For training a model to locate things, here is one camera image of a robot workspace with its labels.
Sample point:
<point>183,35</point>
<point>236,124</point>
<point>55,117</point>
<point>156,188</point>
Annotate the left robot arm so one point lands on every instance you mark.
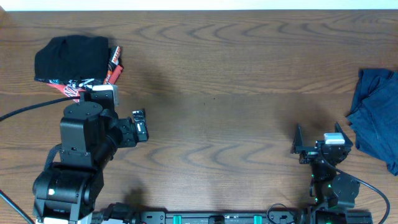
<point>91,133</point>

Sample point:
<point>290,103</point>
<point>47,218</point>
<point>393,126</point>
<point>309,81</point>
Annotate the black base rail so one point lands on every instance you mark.
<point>125,214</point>

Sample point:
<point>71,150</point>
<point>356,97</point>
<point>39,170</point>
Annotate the folded red printed shirt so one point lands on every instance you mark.
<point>74,88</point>

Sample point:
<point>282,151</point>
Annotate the navy blue crumpled garment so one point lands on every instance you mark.
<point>373,115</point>

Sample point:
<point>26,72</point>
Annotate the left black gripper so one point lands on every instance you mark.
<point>129,138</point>

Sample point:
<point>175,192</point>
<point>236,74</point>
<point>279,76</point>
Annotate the folded black printed shirt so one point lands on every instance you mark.
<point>114,60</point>

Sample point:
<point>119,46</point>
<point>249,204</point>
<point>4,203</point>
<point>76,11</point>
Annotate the black Hydrogen t-shirt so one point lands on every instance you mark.
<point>72,57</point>

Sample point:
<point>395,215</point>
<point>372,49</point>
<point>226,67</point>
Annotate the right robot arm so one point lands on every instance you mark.
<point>334,193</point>

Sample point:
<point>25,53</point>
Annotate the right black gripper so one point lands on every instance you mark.
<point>310,153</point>

